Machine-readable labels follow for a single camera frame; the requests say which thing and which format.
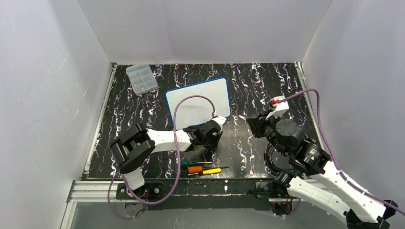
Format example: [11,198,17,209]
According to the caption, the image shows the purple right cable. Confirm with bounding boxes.
[271,88,405,217]

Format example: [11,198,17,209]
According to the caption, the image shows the green handled screwdriver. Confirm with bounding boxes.
[180,160,212,167]

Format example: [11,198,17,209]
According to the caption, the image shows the blue framed whiteboard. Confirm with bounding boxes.
[165,77,231,130]

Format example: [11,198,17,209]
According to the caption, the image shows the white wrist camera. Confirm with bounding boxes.
[212,115,227,129]
[266,96,289,120]

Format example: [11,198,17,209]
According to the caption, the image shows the orange handled screwdriver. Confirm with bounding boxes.
[188,166,228,172]

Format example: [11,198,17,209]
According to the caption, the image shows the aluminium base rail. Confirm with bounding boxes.
[66,178,352,204]

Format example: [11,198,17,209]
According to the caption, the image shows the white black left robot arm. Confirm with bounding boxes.
[109,116,226,190]

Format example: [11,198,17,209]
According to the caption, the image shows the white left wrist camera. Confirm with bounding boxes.
[212,115,227,129]

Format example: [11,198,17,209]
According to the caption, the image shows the purple cable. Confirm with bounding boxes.
[107,95,218,221]
[271,88,405,217]

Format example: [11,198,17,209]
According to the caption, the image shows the clear plastic compartment box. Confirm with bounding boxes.
[126,64,158,96]

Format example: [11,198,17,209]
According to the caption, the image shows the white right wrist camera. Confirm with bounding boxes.
[266,96,289,120]

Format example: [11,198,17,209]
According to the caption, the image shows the yellow handled screwdriver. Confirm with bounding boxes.
[188,168,222,176]

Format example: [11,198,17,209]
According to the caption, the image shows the black coiled cable bundle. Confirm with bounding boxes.
[264,142,301,177]

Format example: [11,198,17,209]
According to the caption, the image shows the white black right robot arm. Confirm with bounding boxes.
[246,112,398,229]

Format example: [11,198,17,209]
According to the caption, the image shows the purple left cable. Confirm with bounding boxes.
[107,95,218,221]

